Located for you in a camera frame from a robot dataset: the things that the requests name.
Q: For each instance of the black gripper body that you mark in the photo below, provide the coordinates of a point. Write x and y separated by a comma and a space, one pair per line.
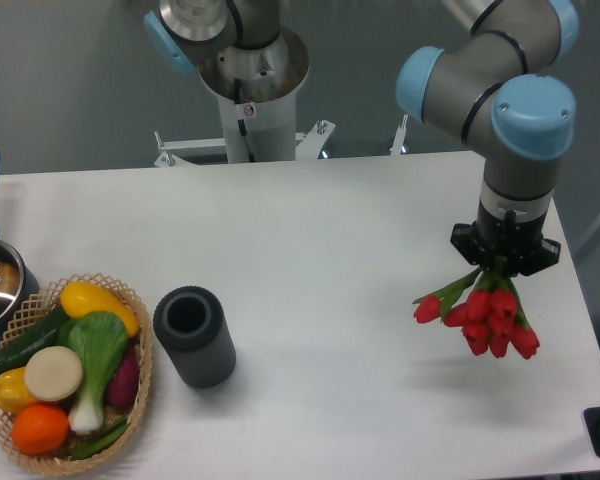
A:
508, 228

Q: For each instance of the red tulip bouquet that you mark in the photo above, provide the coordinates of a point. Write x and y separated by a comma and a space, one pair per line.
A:
485, 305

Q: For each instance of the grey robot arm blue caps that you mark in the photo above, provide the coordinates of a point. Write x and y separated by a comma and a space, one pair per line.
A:
492, 95

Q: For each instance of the dark grey ribbed vase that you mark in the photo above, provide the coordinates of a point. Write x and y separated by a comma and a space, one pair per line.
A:
190, 324

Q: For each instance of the purple sweet potato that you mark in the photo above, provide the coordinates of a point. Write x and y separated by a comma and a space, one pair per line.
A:
123, 387

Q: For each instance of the green bok choy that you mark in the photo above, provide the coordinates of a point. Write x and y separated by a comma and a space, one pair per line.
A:
99, 339

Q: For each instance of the yellow squash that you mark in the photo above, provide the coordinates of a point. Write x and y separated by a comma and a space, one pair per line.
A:
81, 298

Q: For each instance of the green bean pods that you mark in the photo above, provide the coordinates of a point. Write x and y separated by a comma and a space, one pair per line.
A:
98, 444

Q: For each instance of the dark green cucumber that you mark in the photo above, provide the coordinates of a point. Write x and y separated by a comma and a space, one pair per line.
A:
41, 335

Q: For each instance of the beige round disc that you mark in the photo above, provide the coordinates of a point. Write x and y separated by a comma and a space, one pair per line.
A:
53, 373

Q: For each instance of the woven wicker basket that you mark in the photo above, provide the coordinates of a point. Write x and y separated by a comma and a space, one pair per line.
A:
57, 463

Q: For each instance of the orange fruit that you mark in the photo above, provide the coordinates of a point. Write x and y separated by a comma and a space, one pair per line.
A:
39, 429

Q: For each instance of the yellow bell pepper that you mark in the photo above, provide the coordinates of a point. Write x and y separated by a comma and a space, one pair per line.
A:
14, 393

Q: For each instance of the white metal base frame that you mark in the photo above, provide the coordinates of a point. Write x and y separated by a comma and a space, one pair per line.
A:
320, 143

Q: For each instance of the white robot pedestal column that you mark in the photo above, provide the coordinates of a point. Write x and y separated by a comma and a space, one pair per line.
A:
256, 93

